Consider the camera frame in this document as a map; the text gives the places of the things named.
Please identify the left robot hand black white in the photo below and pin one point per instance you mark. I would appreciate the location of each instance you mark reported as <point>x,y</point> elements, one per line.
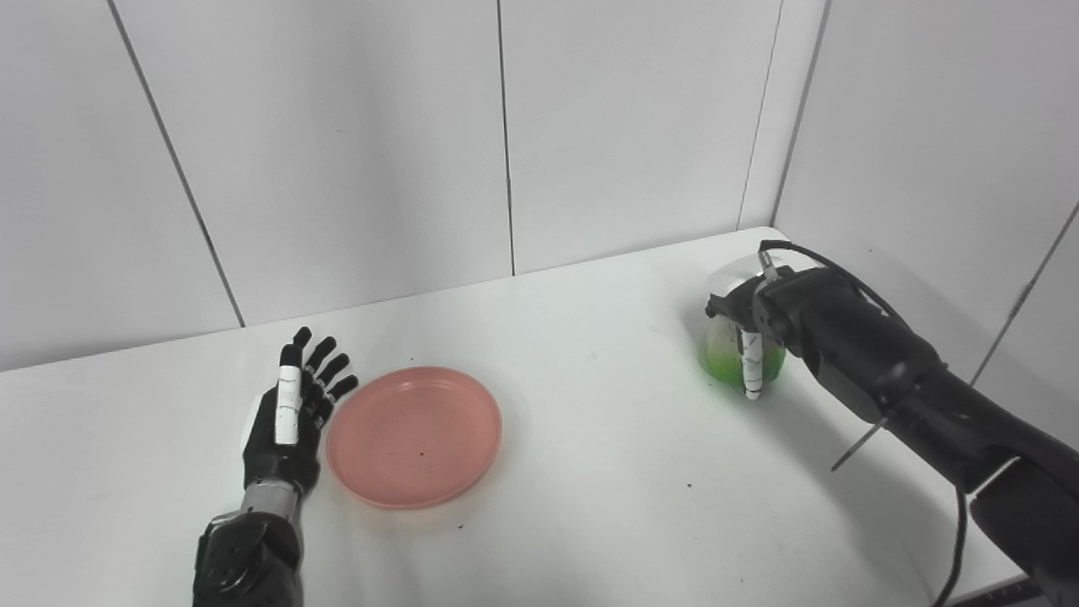
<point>282,430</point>

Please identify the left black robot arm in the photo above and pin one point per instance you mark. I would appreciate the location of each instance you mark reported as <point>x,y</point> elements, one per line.
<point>249,556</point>

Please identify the pink round plate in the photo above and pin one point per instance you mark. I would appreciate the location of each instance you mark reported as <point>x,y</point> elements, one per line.
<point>415,436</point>

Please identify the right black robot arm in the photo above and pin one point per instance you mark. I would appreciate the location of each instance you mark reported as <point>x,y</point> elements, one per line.
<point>910,396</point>

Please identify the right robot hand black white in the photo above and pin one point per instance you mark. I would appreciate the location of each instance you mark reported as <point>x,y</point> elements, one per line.
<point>750,324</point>

